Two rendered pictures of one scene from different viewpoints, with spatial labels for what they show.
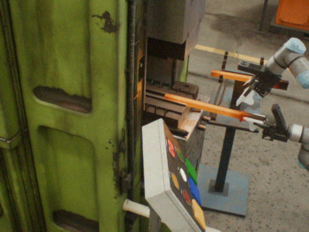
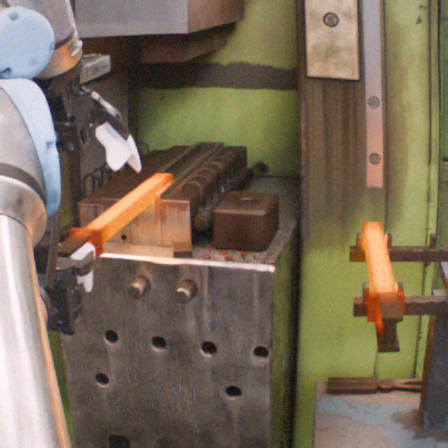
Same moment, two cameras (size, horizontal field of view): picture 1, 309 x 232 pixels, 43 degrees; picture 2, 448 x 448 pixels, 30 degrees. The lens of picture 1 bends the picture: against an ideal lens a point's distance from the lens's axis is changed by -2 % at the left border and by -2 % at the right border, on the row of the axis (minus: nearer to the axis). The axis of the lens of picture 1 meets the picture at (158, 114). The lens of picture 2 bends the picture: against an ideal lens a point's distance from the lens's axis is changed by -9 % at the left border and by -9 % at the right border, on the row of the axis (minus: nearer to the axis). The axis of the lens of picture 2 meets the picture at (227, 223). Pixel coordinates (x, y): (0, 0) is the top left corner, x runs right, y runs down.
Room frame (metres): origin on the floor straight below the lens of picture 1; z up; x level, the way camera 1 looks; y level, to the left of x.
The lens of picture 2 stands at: (1.54, -1.51, 1.37)
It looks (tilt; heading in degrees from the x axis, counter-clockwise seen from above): 17 degrees down; 84
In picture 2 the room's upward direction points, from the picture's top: 1 degrees counter-clockwise
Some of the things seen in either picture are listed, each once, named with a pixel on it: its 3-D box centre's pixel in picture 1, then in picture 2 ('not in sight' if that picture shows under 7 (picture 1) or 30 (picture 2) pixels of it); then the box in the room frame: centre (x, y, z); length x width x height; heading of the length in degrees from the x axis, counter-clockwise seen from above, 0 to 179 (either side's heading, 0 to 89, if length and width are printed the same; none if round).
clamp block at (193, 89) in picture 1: (185, 92); (247, 220); (1.71, -0.13, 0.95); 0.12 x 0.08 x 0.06; 71
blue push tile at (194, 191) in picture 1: (193, 192); not in sight; (0.98, -0.14, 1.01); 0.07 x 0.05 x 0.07; 6
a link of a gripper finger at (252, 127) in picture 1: (252, 124); not in sight; (1.42, -0.42, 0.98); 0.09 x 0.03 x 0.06; 74
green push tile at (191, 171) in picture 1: (190, 172); not in sight; (1.08, -0.13, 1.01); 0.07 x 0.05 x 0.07; 6
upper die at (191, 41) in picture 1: (146, 31); (167, 3); (1.59, 0.07, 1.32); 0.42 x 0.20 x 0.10; 71
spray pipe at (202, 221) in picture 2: not in sight; (226, 196); (1.69, 0.00, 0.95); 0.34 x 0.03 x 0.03; 71
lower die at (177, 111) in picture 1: (143, 101); (168, 186); (1.59, 0.07, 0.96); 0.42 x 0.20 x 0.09; 71
